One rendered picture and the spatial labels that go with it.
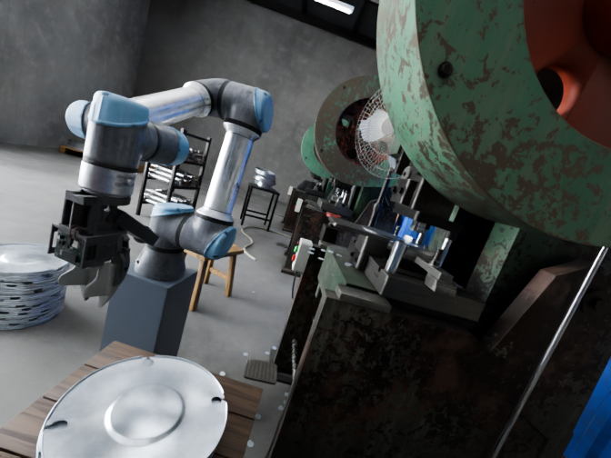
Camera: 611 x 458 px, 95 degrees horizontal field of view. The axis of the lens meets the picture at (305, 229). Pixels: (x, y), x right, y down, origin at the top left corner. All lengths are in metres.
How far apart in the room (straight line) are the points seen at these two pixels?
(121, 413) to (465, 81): 0.79
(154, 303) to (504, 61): 1.00
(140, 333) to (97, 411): 0.41
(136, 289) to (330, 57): 7.49
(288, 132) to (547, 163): 7.14
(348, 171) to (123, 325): 1.78
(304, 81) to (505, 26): 7.33
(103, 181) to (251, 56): 7.58
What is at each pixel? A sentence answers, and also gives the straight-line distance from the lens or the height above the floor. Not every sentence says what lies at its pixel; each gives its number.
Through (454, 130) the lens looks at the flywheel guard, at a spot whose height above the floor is 1.03.
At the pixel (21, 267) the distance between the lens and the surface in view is 1.53.
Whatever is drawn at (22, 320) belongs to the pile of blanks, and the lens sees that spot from 1.58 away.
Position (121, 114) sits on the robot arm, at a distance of 0.53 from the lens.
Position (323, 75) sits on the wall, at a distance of 7.89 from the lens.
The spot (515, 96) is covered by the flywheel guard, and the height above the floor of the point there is 1.10.
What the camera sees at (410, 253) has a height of 0.75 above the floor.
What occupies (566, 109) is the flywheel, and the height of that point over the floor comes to 1.15.
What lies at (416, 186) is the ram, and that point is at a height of 0.96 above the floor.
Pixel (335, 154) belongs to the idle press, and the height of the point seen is 1.10.
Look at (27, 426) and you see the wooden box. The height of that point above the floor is 0.35.
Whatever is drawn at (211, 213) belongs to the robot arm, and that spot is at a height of 0.70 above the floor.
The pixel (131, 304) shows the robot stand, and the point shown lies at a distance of 1.04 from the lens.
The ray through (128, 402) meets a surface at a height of 0.40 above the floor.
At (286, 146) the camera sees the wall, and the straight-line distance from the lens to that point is 7.54.
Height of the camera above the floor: 0.89
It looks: 11 degrees down
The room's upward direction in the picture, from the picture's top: 18 degrees clockwise
